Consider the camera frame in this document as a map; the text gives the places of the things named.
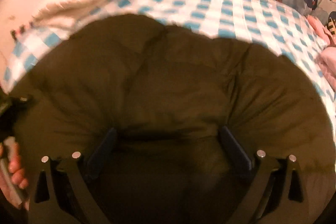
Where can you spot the person's left hand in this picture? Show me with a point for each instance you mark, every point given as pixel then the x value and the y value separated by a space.
pixel 18 178

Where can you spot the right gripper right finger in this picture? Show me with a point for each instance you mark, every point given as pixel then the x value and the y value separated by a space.
pixel 273 188

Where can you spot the black puffer jacket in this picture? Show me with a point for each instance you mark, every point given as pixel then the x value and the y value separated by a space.
pixel 168 92

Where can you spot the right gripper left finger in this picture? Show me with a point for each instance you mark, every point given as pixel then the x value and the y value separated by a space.
pixel 60 192

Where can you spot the cream quilted duvet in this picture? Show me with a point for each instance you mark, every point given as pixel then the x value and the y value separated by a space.
pixel 63 13

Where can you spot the striped fabric item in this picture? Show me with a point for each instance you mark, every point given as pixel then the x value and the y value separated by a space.
pixel 331 26

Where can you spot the pink folded clothing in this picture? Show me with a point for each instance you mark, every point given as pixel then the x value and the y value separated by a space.
pixel 326 58

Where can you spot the blue white checkered bedsheet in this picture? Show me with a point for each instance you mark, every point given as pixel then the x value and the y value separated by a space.
pixel 276 26

